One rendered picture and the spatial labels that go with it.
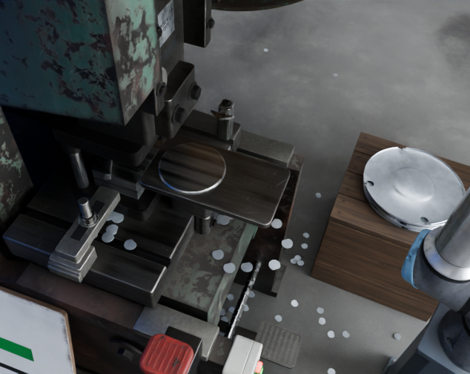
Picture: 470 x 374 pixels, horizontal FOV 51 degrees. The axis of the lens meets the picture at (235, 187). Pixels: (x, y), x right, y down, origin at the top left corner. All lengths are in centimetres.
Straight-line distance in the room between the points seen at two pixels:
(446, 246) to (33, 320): 80
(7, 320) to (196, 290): 42
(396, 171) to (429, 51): 135
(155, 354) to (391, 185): 95
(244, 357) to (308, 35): 205
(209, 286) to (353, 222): 62
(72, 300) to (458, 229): 70
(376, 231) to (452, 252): 49
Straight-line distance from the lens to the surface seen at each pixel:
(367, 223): 144
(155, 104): 70
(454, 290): 105
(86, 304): 97
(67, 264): 88
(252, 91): 230
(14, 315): 111
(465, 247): 95
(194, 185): 89
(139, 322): 91
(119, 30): 54
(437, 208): 151
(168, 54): 79
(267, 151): 115
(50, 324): 106
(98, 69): 56
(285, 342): 143
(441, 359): 120
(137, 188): 92
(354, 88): 243
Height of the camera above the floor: 147
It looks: 51 degrees down
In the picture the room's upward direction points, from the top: 5 degrees clockwise
